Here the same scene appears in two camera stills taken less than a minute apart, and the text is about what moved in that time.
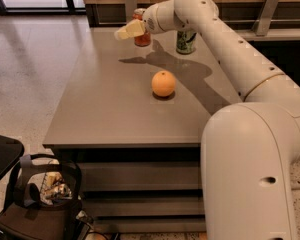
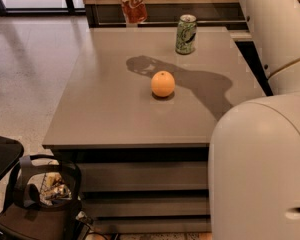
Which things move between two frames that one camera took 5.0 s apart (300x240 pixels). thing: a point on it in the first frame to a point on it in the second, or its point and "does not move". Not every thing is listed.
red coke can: x=145 y=39 to x=135 y=10
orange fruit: x=163 y=83 does not move
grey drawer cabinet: x=132 y=120 does not move
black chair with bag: x=47 y=201 does not move
